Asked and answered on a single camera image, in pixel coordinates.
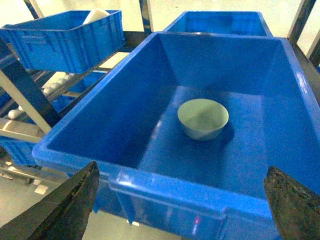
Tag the blue bin on bottom shelf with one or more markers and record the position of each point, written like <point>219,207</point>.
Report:
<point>245,23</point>

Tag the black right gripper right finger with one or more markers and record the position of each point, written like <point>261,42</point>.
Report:
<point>294,207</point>

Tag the blue bin on shelf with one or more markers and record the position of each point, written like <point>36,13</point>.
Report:
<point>151,172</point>
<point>245,23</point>

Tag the blue bin far left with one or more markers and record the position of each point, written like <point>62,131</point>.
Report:
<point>63,43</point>

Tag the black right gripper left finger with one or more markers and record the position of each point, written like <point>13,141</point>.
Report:
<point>61,215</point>

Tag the green bowl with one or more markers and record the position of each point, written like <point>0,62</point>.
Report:
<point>202,119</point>

